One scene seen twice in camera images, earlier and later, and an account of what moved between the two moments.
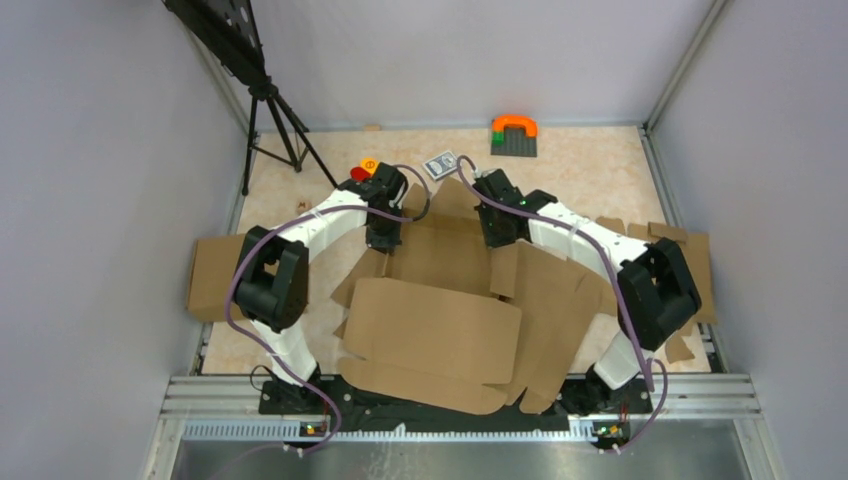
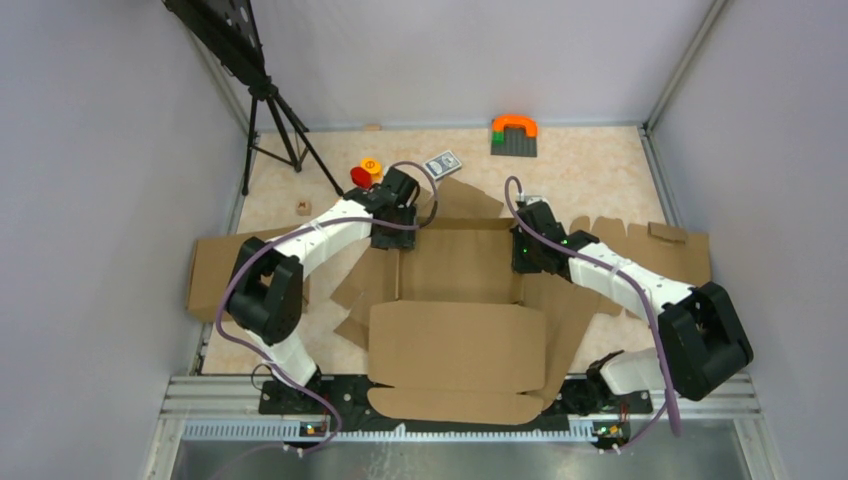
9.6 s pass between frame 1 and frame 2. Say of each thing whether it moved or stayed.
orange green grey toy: stayed
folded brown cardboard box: stayed
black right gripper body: moved
